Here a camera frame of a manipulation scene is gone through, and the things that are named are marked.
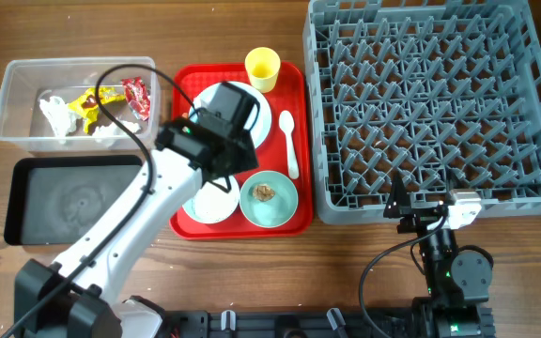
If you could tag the red plastic tray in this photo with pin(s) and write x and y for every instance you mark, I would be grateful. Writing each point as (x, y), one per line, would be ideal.
(288, 94)

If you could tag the clear plastic bin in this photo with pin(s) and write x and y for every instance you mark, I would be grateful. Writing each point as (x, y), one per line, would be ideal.
(26, 83)

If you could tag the brown food scrap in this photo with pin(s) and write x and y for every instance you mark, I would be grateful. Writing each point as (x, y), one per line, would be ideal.
(263, 192)

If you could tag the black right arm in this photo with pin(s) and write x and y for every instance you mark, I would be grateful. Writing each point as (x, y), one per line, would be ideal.
(457, 277)

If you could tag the black plastic tray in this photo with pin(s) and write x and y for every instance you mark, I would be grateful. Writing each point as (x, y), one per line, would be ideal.
(57, 200)

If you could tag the light blue bowl with scrap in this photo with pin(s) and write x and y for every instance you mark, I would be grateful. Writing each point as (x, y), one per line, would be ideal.
(274, 211)

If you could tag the large white tissue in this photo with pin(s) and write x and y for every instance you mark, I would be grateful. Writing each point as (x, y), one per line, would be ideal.
(61, 118)

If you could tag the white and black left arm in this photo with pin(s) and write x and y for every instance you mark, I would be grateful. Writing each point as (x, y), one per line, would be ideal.
(77, 294)

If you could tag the small white tissue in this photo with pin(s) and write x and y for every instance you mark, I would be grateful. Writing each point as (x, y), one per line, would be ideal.
(114, 130)

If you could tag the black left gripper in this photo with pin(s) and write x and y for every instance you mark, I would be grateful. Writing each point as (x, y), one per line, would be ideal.
(226, 165)

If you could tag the light blue rice bowl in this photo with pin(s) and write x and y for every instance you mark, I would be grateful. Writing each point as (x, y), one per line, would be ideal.
(232, 186)

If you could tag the yellow plastic cup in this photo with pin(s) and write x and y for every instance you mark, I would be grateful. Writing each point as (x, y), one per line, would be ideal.
(262, 66)

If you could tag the yellow sauce wrapper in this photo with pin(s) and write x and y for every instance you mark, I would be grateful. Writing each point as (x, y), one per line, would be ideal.
(86, 106)

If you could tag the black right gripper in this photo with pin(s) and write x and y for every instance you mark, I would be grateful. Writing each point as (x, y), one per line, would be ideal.
(399, 206)

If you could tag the white rice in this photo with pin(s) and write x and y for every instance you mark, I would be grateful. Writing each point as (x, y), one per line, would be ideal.
(212, 205)

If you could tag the grey plastic dishwasher rack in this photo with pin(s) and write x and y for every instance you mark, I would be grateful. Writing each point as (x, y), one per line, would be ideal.
(429, 90)

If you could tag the light blue plate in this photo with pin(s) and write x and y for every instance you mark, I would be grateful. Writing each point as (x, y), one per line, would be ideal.
(259, 122)

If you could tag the red snack wrapper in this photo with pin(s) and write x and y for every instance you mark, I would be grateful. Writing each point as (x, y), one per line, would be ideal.
(137, 97)

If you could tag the white plastic spoon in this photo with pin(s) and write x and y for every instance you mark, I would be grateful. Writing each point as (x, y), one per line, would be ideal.
(287, 125)

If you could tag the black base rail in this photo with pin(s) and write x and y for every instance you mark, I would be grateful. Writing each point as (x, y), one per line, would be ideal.
(392, 322)

